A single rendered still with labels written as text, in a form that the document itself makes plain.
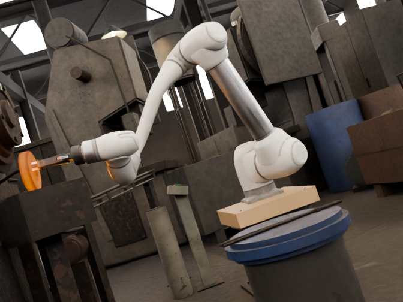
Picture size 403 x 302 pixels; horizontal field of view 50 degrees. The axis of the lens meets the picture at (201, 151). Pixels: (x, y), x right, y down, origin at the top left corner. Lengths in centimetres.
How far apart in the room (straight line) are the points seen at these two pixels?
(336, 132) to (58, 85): 293
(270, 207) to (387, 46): 450
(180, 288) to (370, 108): 310
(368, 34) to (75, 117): 375
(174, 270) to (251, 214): 80
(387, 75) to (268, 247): 516
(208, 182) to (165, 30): 744
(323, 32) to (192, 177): 572
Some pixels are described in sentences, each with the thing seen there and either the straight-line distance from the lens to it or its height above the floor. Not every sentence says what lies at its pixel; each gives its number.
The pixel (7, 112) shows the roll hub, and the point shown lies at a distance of 196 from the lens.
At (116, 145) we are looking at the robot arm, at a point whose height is 82.
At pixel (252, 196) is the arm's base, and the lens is 206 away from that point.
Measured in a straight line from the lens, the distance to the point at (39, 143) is 621.
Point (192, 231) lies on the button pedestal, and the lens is 254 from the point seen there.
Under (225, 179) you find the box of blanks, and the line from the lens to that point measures 396.
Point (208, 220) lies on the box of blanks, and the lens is 388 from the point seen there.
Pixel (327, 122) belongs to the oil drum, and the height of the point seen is 73.
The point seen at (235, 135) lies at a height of 97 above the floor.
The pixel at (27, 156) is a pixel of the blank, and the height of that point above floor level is 88.
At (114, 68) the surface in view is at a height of 192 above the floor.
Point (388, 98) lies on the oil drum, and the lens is 490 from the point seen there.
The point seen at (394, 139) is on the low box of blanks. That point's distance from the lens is 342.
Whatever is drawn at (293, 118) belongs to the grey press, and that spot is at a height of 92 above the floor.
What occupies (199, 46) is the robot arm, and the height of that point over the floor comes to 111.
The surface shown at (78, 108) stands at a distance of 474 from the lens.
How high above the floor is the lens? 61
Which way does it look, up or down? 3 degrees up
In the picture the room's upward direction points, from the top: 18 degrees counter-clockwise
